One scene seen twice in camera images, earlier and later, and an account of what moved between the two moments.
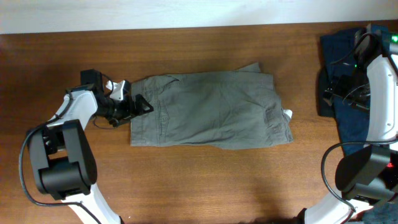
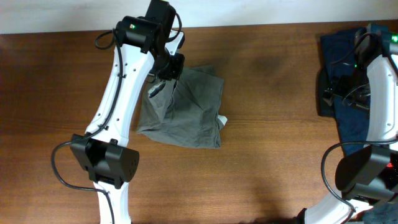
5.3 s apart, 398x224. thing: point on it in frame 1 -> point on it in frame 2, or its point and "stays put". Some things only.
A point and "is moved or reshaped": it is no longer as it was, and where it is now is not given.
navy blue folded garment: x=337 y=48 stays put
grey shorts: x=222 y=110 is moved or reshaped
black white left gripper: x=129 y=111 -> x=175 y=70
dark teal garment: x=384 y=213 stays put
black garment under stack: x=325 y=109 stays put
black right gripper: x=336 y=88 stays put
